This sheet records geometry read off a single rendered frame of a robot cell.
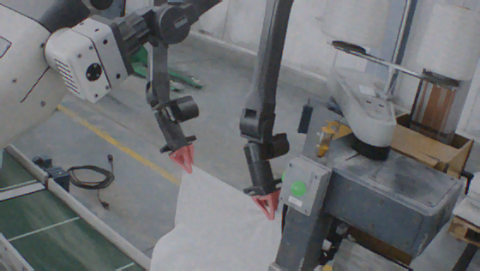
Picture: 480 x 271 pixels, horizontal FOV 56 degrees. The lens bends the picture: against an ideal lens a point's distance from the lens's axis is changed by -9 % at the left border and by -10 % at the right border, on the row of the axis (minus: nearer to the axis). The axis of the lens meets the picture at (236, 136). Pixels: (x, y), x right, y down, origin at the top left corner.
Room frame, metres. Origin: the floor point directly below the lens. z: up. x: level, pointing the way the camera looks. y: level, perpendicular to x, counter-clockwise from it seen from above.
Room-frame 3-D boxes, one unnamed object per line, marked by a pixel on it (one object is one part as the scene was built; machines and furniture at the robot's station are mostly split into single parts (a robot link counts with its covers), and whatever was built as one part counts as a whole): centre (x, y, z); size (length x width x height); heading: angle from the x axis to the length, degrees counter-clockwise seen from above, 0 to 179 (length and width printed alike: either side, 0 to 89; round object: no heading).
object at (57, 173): (2.30, 1.02, 0.35); 0.30 x 0.15 x 0.15; 55
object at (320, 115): (1.26, -0.32, 1.23); 0.28 x 0.07 x 0.16; 55
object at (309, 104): (1.39, -0.21, 1.25); 0.10 x 0.08 x 0.12; 170
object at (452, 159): (1.21, -0.49, 1.18); 0.34 x 0.25 x 0.31; 145
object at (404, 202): (0.91, -0.32, 1.21); 0.30 x 0.25 x 0.30; 55
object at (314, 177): (0.86, -0.15, 1.29); 0.08 x 0.05 x 0.09; 55
